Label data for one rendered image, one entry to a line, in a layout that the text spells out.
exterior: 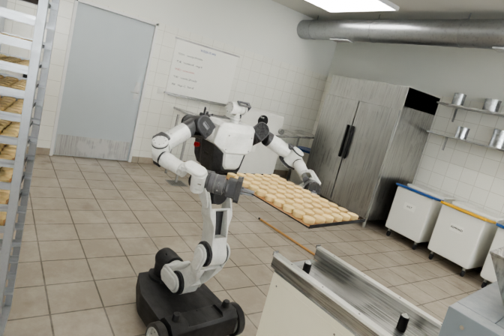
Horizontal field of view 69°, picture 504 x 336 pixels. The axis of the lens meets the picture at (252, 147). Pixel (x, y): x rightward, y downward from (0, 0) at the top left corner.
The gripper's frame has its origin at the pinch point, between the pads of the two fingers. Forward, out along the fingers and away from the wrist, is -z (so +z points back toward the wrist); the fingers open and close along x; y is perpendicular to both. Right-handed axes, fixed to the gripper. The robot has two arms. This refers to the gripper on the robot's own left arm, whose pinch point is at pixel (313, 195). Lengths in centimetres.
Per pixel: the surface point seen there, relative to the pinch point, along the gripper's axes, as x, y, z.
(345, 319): -24, 12, -65
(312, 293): -24, 1, -54
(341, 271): -23.1, 16.4, -28.5
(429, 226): -74, 204, 293
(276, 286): -30, -12, -43
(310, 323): -34, 2, -57
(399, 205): -63, 167, 314
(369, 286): -22, 26, -39
